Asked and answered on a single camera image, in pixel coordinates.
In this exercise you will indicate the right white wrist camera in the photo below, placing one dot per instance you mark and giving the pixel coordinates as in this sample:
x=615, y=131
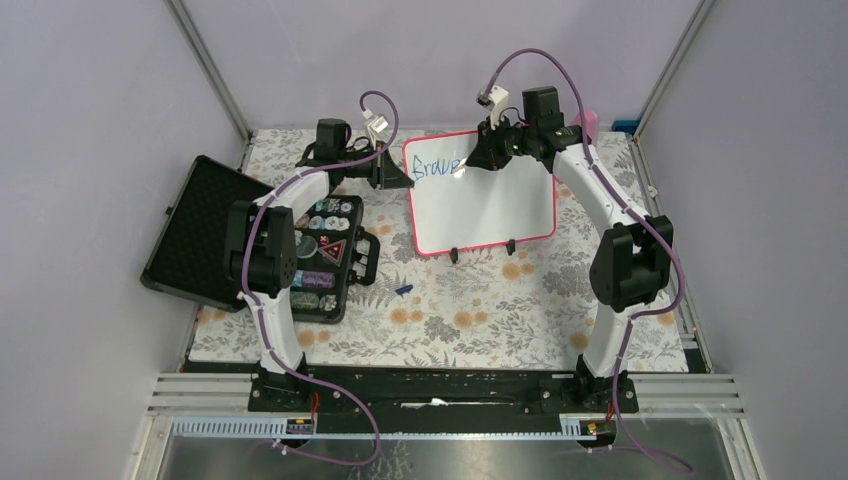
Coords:
x=496, y=101

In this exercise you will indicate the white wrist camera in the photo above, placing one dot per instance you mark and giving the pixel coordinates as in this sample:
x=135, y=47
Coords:
x=496, y=101
x=374, y=124

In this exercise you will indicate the pink framed whiteboard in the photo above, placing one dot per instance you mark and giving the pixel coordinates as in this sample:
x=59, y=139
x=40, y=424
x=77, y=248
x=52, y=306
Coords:
x=479, y=209

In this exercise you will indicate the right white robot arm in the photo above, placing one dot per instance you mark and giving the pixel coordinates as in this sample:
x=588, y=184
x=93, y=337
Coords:
x=632, y=263

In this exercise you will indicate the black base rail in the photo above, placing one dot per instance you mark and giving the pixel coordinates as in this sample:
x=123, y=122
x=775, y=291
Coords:
x=364, y=400

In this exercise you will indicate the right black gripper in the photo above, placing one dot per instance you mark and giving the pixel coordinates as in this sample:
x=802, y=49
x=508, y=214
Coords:
x=487, y=154

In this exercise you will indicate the blue corner object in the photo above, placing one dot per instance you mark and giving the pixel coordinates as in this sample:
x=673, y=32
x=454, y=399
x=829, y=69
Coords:
x=625, y=126

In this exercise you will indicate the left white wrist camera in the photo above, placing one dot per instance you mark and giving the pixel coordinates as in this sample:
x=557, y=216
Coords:
x=374, y=124

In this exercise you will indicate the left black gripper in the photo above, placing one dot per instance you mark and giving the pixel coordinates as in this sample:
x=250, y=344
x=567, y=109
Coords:
x=386, y=175

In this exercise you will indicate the open black case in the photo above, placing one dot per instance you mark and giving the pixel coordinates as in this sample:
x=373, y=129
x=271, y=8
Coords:
x=332, y=248

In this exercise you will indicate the floral table mat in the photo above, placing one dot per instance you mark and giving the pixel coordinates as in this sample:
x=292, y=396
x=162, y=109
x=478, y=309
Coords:
x=533, y=309

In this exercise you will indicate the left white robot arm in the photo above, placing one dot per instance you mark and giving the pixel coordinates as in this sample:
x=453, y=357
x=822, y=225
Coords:
x=260, y=252

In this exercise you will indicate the pink eraser block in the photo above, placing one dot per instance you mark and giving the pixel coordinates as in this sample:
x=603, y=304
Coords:
x=589, y=123

